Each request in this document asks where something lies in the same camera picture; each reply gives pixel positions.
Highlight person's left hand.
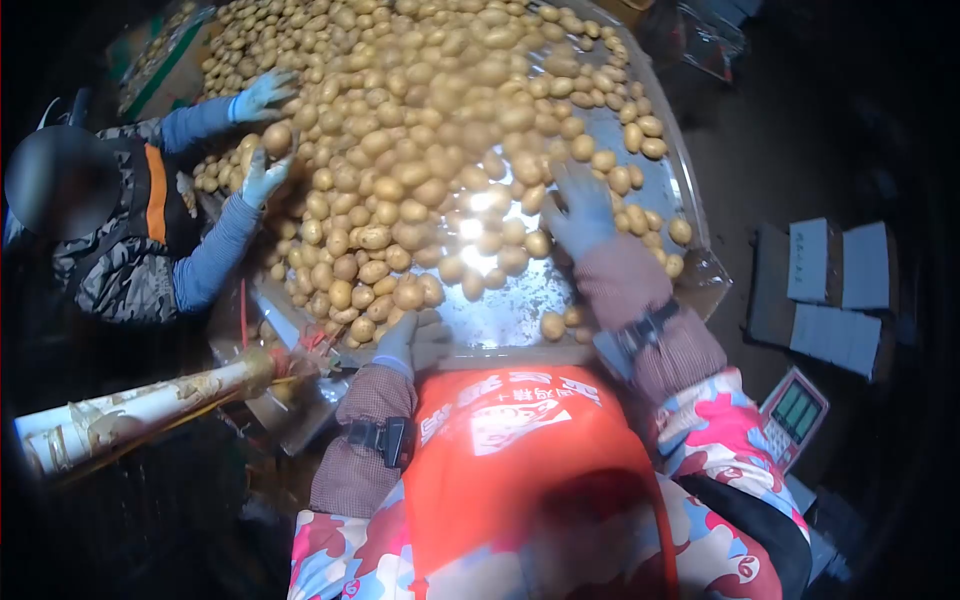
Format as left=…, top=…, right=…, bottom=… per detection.
left=371, top=309, right=453, bottom=380

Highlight person's right hand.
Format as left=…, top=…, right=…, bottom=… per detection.
left=540, top=160, right=621, bottom=264

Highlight person's left fingers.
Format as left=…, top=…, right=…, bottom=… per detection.
left=386, top=309, right=453, bottom=361

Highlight person's right fingers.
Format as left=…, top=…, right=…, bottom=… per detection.
left=541, top=160, right=616, bottom=226

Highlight metal sorting table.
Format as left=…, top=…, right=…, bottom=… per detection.
left=202, top=0, right=734, bottom=459

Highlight black wrist band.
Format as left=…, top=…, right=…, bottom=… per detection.
left=345, top=416, right=415, bottom=471
left=611, top=298, right=682, bottom=358

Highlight pile of yellow potatoes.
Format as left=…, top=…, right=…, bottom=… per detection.
left=191, top=0, right=695, bottom=350

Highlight clear plastic bag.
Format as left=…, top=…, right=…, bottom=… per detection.
left=637, top=0, right=751, bottom=84

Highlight flat white carton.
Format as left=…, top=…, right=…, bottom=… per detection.
left=786, top=217, right=843, bottom=306
left=789, top=302, right=886, bottom=384
left=841, top=221, right=898, bottom=312

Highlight white plastic film roll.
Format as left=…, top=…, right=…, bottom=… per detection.
left=13, top=348, right=279, bottom=481

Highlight electronic weighing scale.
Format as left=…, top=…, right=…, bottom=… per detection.
left=759, top=366, right=831, bottom=474

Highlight cardboard box with green stripe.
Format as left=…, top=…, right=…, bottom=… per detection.
left=108, top=3, right=220, bottom=121

